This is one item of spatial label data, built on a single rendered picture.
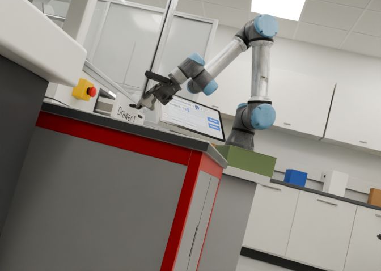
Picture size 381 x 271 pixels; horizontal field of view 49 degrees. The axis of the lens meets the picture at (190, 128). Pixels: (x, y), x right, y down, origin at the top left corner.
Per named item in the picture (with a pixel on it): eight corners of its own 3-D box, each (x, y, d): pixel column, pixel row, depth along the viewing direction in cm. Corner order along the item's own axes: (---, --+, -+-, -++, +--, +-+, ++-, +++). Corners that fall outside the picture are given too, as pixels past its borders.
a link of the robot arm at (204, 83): (213, 87, 198) (198, 70, 196) (222, 84, 187) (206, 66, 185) (202, 98, 196) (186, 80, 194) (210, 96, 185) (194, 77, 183)
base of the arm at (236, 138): (248, 153, 216) (253, 135, 217) (257, 153, 202) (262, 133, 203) (220, 145, 214) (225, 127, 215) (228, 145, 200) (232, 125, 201)
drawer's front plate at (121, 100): (134, 128, 202) (140, 107, 203) (113, 117, 174) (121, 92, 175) (131, 128, 202) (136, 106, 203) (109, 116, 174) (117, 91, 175)
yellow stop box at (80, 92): (90, 102, 160) (96, 84, 161) (83, 97, 153) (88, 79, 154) (79, 99, 161) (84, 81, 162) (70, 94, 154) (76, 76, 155)
